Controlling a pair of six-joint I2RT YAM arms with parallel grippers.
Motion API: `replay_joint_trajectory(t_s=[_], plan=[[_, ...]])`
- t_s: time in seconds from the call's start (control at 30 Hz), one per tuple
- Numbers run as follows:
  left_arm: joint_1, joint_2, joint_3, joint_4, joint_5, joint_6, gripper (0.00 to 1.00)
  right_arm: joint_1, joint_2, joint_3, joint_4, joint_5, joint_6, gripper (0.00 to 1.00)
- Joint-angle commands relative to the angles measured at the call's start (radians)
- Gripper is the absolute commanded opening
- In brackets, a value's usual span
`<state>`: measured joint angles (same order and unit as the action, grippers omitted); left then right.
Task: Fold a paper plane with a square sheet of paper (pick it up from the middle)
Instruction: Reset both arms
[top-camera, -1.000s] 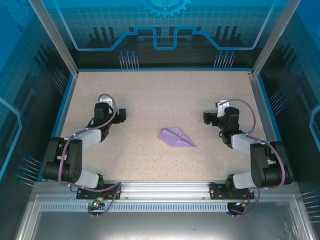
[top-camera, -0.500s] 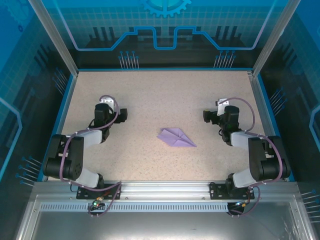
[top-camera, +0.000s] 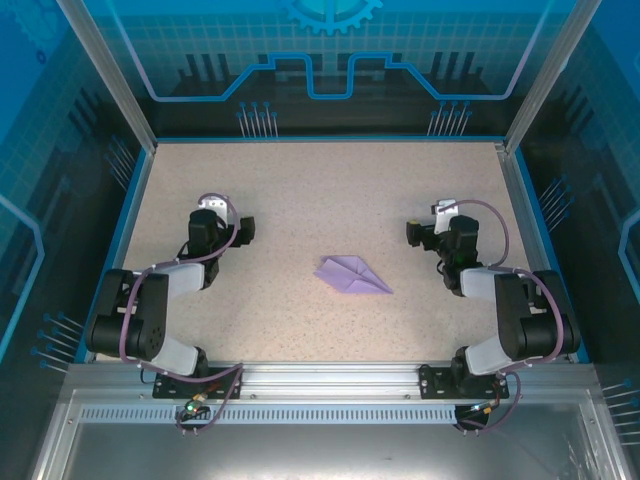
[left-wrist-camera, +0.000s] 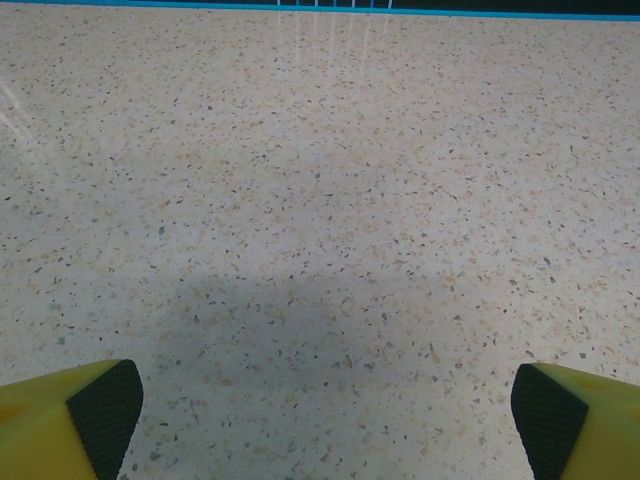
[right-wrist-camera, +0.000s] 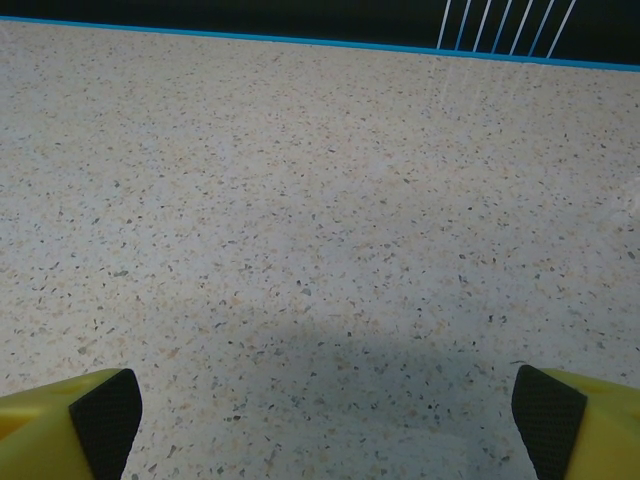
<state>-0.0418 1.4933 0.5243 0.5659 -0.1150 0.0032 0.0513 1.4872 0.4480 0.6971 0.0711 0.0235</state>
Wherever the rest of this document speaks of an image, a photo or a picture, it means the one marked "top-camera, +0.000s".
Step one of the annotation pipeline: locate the purple paper sheet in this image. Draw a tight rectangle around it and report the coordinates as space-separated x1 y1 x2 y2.
313 254 395 295

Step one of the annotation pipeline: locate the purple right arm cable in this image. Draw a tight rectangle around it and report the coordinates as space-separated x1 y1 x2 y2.
433 198 566 434

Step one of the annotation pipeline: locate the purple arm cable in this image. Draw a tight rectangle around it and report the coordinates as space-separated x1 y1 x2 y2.
433 198 566 434
118 193 245 437

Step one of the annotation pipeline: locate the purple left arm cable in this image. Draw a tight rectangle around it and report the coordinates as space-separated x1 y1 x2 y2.
118 193 245 437

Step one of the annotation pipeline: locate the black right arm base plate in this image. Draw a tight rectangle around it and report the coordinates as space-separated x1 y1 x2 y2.
418 363 510 400

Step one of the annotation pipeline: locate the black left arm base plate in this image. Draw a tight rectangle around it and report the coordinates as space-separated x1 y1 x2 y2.
152 366 245 400

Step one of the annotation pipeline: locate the aluminium mounting rail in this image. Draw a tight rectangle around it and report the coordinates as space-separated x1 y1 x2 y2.
67 360 599 401

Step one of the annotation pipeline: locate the cable connector with green light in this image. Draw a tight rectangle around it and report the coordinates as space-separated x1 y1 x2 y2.
182 392 209 416

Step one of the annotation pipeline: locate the aluminium frame post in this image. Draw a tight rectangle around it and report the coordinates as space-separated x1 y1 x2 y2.
503 0 601 154
55 0 160 154

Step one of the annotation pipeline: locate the slotted grey cable duct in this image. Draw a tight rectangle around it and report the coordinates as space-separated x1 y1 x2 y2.
79 405 459 425

